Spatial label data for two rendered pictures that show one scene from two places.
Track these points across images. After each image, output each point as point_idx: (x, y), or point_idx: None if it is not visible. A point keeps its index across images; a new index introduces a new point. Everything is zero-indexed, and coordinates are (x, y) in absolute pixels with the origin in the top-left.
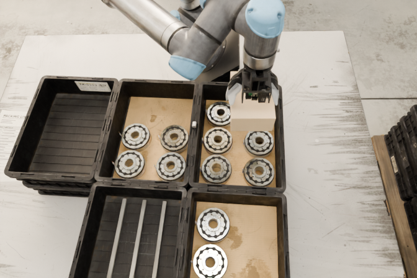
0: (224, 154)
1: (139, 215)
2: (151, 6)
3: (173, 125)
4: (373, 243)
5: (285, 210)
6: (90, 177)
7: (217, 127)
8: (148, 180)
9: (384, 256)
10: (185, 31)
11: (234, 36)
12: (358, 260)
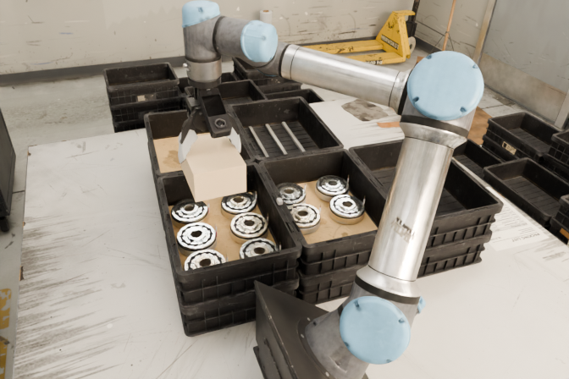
0: None
1: None
2: (334, 57)
3: (312, 224)
4: (50, 238)
5: (156, 167)
6: (350, 148)
7: (256, 235)
8: (296, 157)
9: (41, 232)
10: (280, 44)
11: (289, 342)
12: (71, 223)
